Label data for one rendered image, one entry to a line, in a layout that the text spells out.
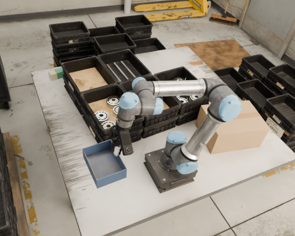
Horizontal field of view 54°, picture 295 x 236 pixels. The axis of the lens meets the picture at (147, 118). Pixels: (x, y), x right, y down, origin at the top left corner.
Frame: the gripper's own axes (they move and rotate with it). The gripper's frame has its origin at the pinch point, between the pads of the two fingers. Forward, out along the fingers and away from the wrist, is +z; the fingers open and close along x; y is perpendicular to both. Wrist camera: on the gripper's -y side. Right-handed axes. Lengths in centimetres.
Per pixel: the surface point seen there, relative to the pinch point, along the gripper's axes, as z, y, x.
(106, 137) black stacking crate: 25.9, 36.0, -9.0
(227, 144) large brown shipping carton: 23, 10, -88
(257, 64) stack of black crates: 43, 133, -238
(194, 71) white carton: 19, 92, -109
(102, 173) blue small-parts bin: 6.4, -3.8, 8.2
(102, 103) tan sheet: 27, 70, -18
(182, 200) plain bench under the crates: 37, -14, -44
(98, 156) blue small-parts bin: 6.3, 6.5, 7.5
